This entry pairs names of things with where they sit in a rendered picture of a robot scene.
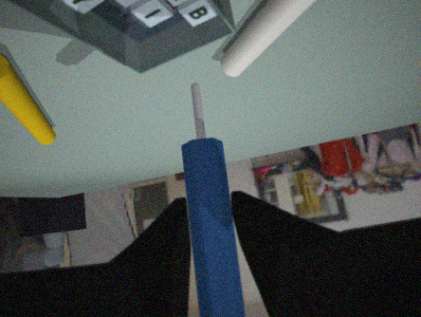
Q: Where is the blue stylus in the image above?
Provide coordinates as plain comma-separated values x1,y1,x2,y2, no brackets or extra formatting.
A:
181,84,246,317

